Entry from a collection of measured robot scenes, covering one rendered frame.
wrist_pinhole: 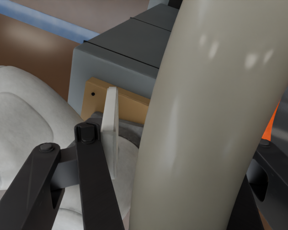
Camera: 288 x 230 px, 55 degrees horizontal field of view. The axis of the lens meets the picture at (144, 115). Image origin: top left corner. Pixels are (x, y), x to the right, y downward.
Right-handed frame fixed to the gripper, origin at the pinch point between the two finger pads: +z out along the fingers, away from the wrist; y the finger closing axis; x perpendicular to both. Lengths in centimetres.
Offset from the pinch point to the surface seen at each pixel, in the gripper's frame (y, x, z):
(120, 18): -4, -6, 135
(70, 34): -32, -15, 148
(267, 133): 73, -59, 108
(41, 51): -52, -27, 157
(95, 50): -9, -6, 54
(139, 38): 3, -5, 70
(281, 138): 80, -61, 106
